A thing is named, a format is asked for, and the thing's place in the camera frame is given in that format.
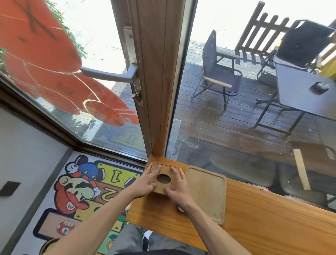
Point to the person's left hand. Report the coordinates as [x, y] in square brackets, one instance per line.
[143, 184]

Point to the person's right hand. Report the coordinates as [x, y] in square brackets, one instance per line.
[181, 195]

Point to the person's left thumb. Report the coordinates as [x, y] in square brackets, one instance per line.
[152, 187]

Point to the person's right thumb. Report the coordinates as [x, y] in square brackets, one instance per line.
[168, 193]

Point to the wooden box with round hole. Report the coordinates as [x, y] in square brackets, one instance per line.
[168, 185]

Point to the person's left forearm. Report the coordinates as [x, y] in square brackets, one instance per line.
[94, 223]

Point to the person's right forearm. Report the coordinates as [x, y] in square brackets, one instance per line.
[215, 231]

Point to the wooden tray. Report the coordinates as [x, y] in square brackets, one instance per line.
[207, 194]

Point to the person's grey trousers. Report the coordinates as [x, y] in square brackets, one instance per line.
[162, 244]

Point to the grey outdoor doormat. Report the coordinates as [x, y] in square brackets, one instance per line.
[126, 138]

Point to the cartoon floor mat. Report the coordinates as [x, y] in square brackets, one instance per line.
[78, 194]

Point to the black folding chair wooden armrests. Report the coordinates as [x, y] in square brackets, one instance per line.
[217, 76]

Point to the silver door lock plate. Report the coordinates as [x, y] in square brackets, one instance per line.
[130, 42]

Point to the brown chair with wooden armrest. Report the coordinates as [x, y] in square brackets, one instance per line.
[315, 157]

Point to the dark outdoor table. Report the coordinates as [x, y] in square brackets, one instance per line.
[296, 89]

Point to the red window sticker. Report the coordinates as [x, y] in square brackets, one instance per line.
[42, 47]

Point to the black ashtray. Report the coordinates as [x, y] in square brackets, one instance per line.
[319, 88]

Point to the wooden picket fence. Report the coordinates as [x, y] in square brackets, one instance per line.
[259, 29]

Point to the black mesh chair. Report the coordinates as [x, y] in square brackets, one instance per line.
[304, 42]

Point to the brown wooden door frame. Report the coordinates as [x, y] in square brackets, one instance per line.
[160, 78]

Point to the black wall socket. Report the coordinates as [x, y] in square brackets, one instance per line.
[9, 188]

